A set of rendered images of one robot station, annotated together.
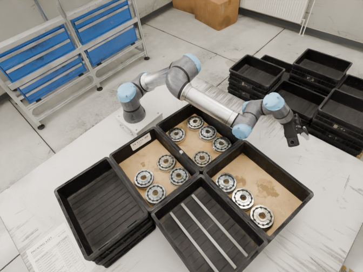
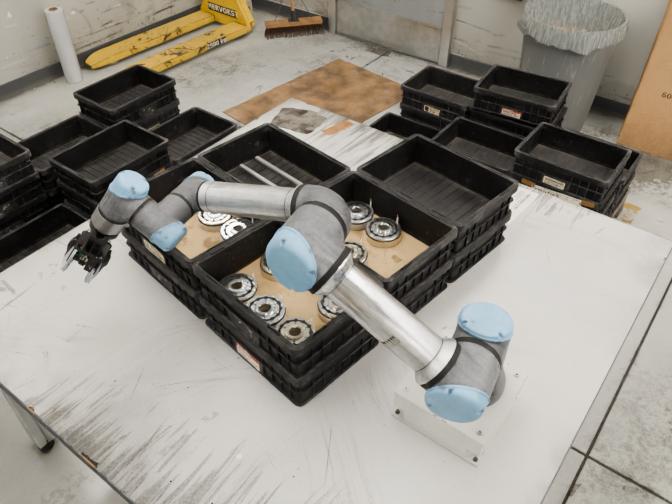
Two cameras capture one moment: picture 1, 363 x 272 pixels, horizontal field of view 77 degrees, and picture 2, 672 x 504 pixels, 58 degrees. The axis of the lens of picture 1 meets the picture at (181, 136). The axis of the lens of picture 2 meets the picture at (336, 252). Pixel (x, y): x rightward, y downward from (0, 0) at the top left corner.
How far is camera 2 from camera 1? 1.87 m
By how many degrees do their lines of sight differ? 85
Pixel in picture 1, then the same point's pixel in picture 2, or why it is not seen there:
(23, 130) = not seen: outside the picture
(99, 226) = (431, 186)
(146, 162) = (390, 262)
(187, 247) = (300, 176)
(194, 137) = (296, 312)
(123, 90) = (488, 312)
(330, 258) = not seen: hidden behind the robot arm
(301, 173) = (87, 309)
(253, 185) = (193, 239)
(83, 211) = (466, 198)
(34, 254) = (524, 193)
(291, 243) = not seen: hidden behind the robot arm
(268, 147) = (128, 357)
